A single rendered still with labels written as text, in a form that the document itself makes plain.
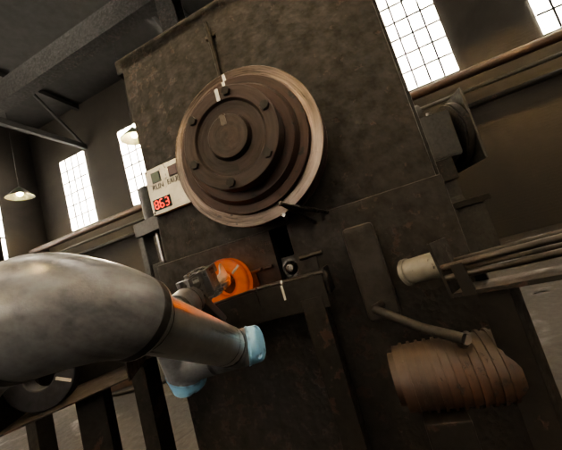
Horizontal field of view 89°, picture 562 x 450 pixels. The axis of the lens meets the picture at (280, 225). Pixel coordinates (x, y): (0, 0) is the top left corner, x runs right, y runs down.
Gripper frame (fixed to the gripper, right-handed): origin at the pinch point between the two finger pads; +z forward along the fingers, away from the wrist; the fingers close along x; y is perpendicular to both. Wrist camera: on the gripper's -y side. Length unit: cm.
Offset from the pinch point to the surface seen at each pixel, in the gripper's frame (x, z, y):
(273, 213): -22.1, -1.0, 13.7
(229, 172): -15.8, -4.8, 28.3
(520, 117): -379, 621, -20
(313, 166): -36.4, 1.2, 21.9
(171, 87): 8, 30, 71
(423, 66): -253, 664, 154
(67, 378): 26.2, -34.3, -2.7
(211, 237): 7.9, 14.2, 11.8
